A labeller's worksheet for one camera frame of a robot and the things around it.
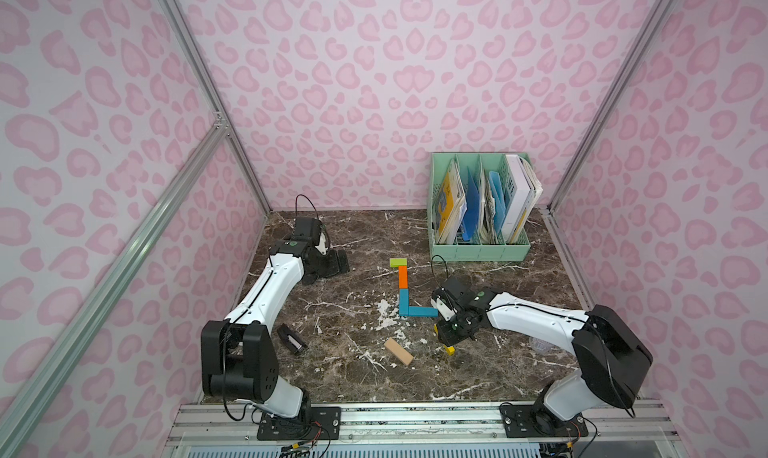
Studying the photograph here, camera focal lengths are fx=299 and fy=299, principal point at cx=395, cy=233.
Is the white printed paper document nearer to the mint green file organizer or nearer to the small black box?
the mint green file organizer

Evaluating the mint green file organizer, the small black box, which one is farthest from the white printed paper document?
the small black box

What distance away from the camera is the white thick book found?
92 cm

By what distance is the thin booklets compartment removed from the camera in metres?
0.92

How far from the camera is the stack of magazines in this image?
936mm

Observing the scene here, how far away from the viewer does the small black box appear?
86 cm

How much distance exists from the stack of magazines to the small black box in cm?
67
